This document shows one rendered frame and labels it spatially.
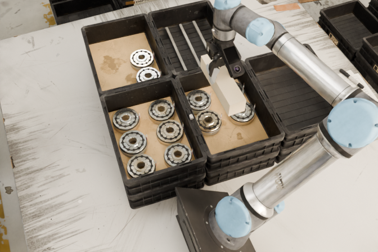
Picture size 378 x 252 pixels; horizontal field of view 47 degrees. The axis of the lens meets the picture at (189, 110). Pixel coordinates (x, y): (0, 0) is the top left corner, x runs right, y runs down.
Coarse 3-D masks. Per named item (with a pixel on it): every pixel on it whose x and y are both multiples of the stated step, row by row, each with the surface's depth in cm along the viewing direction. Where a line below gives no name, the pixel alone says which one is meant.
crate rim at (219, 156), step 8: (192, 72) 173; (200, 72) 173; (248, 72) 175; (176, 80) 170; (256, 88) 168; (184, 96) 165; (264, 104) 164; (192, 112) 161; (272, 112) 161; (192, 120) 159; (280, 128) 157; (200, 136) 155; (280, 136) 155; (248, 144) 153; (256, 144) 153; (264, 144) 154; (208, 152) 151; (224, 152) 151; (232, 152) 151; (240, 152) 153
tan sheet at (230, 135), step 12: (216, 96) 178; (216, 108) 175; (228, 120) 171; (228, 132) 168; (240, 132) 168; (252, 132) 168; (264, 132) 168; (216, 144) 164; (228, 144) 164; (240, 144) 164
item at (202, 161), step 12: (144, 84) 169; (108, 96) 165; (180, 96) 165; (108, 120) 158; (120, 156) 149; (204, 156) 150; (120, 168) 146; (168, 168) 147; (180, 168) 147; (132, 180) 144; (144, 180) 145
